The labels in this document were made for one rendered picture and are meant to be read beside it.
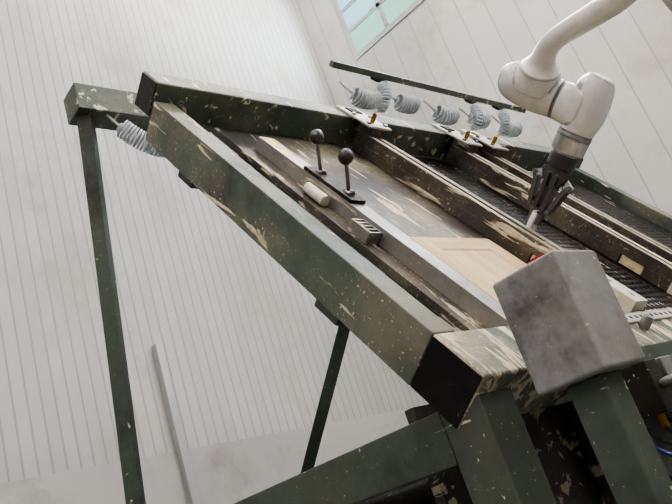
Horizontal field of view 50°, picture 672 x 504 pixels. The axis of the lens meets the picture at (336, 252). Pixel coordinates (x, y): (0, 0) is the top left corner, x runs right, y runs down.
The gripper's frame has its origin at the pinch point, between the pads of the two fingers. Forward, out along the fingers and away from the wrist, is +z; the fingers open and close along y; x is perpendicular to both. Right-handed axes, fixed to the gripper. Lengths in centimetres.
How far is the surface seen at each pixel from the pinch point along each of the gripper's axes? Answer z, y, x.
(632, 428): -3, -71, 74
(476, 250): 6.7, -3.4, 24.6
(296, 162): 4, 39, 53
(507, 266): 6.8, -11.3, 21.5
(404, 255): 6, -6, 54
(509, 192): 6, 38, -42
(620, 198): 7, 43, -133
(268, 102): -1, 72, 43
